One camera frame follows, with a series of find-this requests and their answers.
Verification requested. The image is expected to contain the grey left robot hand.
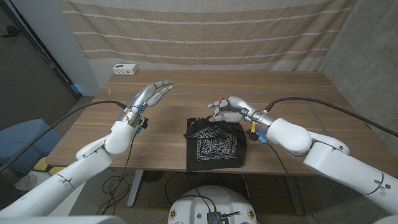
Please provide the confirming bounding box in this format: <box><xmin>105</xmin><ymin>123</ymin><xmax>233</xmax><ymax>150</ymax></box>
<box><xmin>119</xmin><ymin>80</ymin><xmax>175</xmax><ymax>126</ymax></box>

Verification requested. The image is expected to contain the black door handle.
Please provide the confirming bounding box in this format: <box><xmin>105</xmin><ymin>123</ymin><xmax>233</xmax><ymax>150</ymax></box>
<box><xmin>1</xmin><ymin>25</ymin><xmax>21</xmax><ymax>39</ymax></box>

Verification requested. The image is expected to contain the thin black torso cable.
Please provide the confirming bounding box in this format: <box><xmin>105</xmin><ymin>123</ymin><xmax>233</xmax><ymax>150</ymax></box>
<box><xmin>164</xmin><ymin>172</ymin><xmax>218</xmax><ymax>214</ymax></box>

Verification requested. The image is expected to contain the grey table leg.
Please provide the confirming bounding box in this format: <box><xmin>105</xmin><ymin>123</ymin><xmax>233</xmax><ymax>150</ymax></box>
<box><xmin>126</xmin><ymin>169</ymin><xmax>144</xmax><ymax>208</ymax></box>
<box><xmin>285</xmin><ymin>175</ymin><xmax>304</xmax><ymax>216</ymax></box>

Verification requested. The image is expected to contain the beige striped backdrop cloth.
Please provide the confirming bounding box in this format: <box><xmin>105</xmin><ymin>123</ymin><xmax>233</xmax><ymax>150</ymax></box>
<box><xmin>57</xmin><ymin>0</ymin><xmax>357</xmax><ymax>72</ymax></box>

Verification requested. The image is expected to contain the black paisley bandana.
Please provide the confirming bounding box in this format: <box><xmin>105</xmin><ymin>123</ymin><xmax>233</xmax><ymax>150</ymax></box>
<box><xmin>183</xmin><ymin>115</ymin><xmax>248</xmax><ymax>172</ymax></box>

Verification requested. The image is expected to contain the grey electronics box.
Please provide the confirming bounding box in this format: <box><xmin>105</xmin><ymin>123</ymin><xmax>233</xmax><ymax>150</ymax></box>
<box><xmin>206</xmin><ymin>211</ymin><xmax>231</xmax><ymax>224</ymax></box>

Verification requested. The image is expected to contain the black door frame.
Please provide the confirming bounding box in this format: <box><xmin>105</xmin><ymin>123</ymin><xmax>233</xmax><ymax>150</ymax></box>
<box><xmin>0</xmin><ymin>0</ymin><xmax>82</xmax><ymax>100</ymax></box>

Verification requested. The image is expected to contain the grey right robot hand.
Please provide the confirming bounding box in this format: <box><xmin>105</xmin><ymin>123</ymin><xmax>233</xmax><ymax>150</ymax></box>
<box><xmin>207</xmin><ymin>95</ymin><xmax>276</xmax><ymax>127</ymax></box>

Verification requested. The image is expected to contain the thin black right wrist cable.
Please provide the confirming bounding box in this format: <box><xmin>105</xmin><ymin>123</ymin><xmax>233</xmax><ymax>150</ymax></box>
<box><xmin>266</xmin><ymin>142</ymin><xmax>293</xmax><ymax>177</ymax></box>

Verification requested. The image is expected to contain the yellow cushion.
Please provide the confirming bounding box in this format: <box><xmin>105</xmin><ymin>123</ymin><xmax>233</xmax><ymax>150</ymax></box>
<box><xmin>48</xmin><ymin>166</ymin><xmax>66</xmax><ymax>177</ymax></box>
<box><xmin>33</xmin><ymin>156</ymin><xmax>49</xmax><ymax>172</ymax></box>

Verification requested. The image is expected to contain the blue upholstered chair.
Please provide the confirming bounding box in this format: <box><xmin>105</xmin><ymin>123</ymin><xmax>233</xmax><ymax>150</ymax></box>
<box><xmin>0</xmin><ymin>118</ymin><xmax>62</xmax><ymax>175</ymax></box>

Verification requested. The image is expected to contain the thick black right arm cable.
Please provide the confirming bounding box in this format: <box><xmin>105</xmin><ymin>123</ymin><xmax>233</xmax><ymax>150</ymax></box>
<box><xmin>264</xmin><ymin>96</ymin><xmax>398</xmax><ymax>138</ymax></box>

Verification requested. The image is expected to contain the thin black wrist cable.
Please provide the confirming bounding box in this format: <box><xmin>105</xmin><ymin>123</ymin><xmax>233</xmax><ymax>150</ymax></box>
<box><xmin>98</xmin><ymin>132</ymin><xmax>137</xmax><ymax>216</ymax></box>
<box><xmin>266</xmin><ymin>142</ymin><xmax>293</xmax><ymax>177</ymax></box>

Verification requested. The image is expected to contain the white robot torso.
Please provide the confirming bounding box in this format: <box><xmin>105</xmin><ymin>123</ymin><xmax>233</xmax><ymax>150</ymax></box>
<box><xmin>167</xmin><ymin>185</ymin><xmax>259</xmax><ymax>224</ymax></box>

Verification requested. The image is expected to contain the white power strip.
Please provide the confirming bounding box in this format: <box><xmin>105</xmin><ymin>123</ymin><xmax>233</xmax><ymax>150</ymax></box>
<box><xmin>112</xmin><ymin>63</ymin><xmax>139</xmax><ymax>76</ymax></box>

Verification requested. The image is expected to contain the white sneaker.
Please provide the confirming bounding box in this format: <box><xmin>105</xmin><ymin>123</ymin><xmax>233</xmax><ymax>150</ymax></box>
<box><xmin>14</xmin><ymin>173</ymin><xmax>40</xmax><ymax>191</ymax></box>

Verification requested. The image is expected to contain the thin black left wrist cable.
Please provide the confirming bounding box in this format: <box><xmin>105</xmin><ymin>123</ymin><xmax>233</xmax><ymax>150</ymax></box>
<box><xmin>98</xmin><ymin>132</ymin><xmax>137</xmax><ymax>216</ymax></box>

